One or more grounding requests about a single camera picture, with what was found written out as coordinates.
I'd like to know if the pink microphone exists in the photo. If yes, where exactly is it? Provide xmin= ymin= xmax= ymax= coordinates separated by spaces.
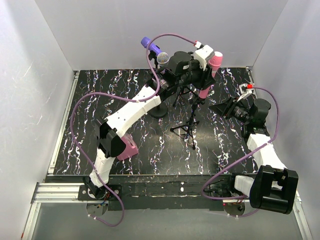
xmin=199 ymin=51 xmax=223 ymax=99

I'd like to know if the black tripod shock-mount stand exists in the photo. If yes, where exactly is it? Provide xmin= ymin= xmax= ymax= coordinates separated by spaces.
xmin=172 ymin=85 xmax=199 ymax=107

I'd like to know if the purple glitter microphone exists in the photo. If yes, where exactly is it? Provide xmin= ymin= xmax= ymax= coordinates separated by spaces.
xmin=156 ymin=52 xmax=170 ymax=67

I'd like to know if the black round-base stand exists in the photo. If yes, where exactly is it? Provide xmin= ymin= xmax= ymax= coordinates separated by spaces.
xmin=146 ymin=49 xmax=161 ymax=69
xmin=148 ymin=102 xmax=168 ymax=119

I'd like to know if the purple smooth microphone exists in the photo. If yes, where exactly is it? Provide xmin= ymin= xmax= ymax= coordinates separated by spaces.
xmin=140 ymin=36 xmax=162 ymax=56

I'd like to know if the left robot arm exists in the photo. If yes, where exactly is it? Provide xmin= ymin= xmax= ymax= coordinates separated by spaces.
xmin=83 ymin=49 xmax=217 ymax=200

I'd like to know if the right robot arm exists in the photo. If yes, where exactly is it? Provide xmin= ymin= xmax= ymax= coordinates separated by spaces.
xmin=209 ymin=97 xmax=299 ymax=214

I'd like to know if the pink microphone holder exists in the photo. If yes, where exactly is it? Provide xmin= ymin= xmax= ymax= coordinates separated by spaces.
xmin=116 ymin=133 xmax=139 ymax=161

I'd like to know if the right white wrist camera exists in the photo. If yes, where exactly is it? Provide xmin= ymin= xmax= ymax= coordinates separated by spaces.
xmin=237 ymin=83 xmax=253 ymax=102

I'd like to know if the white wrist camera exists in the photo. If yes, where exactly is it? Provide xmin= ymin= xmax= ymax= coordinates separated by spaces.
xmin=237 ymin=83 xmax=253 ymax=102
xmin=194 ymin=44 xmax=215 ymax=71

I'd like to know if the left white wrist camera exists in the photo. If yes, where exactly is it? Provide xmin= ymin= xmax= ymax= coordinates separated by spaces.
xmin=194 ymin=44 xmax=215 ymax=71

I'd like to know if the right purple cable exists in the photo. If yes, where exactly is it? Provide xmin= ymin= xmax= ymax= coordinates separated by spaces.
xmin=201 ymin=86 xmax=281 ymax=217

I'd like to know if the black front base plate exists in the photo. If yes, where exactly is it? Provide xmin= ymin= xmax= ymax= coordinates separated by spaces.
xmin=77 ymin=174 xmax=231 ymax=211

